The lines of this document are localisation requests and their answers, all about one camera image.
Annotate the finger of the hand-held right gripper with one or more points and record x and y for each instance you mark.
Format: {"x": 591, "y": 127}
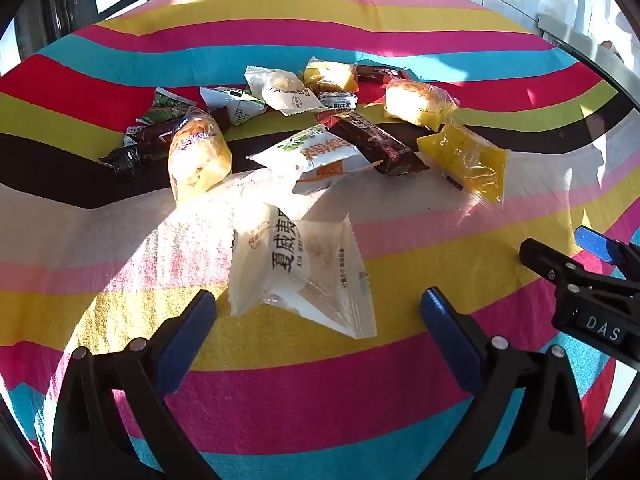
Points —
{"x": 595, "y": 244}
{"x": 547, "y": 262}

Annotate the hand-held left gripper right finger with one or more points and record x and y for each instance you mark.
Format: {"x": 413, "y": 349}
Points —
{"x": 447, "y": 340}

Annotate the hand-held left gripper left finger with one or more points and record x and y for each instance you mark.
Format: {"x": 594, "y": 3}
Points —
{"x": 185, "y": 340}

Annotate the yellow clear snack packet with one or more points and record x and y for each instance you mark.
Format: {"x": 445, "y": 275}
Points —
{"x": 467, "y": 160}

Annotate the white pastry packet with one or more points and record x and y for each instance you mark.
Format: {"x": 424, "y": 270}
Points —
{"x": 282, "y": 92}
{"x": 300, "y": 270}

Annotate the clear bread packet yellow base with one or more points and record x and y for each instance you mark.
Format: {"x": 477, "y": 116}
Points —
{"x": 197, "y": 152}
{"x": 417, "y": 102}

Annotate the black crinkled snack wrapper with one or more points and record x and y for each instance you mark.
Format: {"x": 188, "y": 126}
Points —
{"x": 120, "y": 158}

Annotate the brown hazelnut chocolate bar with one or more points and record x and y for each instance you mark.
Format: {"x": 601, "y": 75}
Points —
{"x": 155, "y": 135}

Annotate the small white snack packet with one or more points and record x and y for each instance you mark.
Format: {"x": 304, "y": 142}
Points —
{"x": 131, "y": 137}
{"x": 337, "y": 101}

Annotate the dark brown chocolate bar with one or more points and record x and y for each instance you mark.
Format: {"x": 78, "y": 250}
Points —
{"x": 375, "y": 142}

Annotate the white orange green snack packet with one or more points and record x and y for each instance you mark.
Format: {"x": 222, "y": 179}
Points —
{"x": 315, "y": 155}

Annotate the dark red snack bar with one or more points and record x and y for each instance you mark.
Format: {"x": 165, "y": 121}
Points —
{"x": 382, "y": 74}

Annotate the yellow cake packet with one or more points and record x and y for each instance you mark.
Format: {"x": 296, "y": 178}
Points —
{"x": 330, "y": 76}

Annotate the striped colourful cloth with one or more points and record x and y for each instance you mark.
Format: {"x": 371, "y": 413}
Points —
{"x": 300, "y": 385}

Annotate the white bottle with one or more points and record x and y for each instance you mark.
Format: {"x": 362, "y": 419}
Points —
{"x": 582, "y": 10}

